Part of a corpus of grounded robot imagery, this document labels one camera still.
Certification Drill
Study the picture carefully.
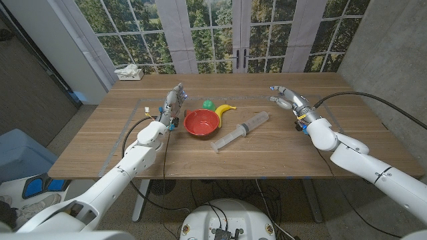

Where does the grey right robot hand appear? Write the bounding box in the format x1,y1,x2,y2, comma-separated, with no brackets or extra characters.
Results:
268,85,323,126

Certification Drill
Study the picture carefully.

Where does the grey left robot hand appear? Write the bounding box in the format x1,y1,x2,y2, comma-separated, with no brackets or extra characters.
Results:
159,83,187,129

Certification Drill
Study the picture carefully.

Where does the large clear plastic syringe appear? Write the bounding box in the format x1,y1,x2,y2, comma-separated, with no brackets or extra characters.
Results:
209,111,270,154

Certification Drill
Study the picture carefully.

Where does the red bowl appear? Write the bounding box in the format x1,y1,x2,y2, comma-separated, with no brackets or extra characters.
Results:
183,108,221,137

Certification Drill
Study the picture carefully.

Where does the yellow toy banana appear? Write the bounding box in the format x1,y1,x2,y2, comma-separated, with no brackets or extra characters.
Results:
214,104,238,129

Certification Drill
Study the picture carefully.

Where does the white tissue box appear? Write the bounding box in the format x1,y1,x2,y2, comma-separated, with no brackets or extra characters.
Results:
113,63,145,81

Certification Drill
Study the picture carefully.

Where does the black round fan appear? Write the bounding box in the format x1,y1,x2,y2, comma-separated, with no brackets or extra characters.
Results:
149,179,177,196

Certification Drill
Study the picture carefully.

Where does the printed window backdrop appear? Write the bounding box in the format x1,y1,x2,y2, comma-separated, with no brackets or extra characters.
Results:
55,0,372,91

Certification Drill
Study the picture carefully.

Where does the white table leg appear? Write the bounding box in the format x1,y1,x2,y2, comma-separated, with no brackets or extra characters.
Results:
131,179,151,223

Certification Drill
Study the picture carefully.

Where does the white robot torso base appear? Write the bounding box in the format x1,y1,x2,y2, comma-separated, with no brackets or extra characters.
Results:
179,198,277,240

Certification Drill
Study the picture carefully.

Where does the blue-grey storage bin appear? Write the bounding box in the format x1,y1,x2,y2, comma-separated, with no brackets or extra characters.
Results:
0,128,59,183

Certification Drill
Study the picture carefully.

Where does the black and blue foot pedal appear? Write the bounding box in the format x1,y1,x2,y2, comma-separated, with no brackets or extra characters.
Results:
21,172,71,200

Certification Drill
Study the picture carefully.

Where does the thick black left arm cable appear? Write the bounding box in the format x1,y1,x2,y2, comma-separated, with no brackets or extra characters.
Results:
121,115,191,211

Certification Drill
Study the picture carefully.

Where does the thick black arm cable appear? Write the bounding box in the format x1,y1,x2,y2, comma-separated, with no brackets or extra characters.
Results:
121,115,191,211
313,91,427,131

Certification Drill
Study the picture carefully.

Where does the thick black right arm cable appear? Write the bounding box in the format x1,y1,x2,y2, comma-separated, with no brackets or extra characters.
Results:
313,91,427,131

